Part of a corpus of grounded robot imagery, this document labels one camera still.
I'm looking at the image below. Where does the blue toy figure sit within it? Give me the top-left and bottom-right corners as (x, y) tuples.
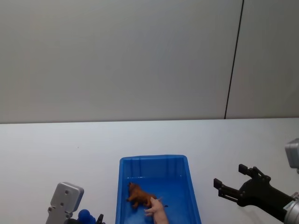
(78, 209), (97, 224)

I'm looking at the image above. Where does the blue plastic tray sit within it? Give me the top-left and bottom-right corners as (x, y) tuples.
(115, 154), (202, 224)

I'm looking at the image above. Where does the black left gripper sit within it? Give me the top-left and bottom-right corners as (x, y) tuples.
(66, 213), (106, 224)

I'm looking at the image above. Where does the brown toy animal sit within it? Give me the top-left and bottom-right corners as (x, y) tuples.
(126, 182), (157, 209)

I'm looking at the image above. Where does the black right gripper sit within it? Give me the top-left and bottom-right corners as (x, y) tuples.
(213, 164), (296, 222)

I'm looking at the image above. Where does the pink toy animal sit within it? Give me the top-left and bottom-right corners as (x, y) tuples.
(144, 196), (169, 224)

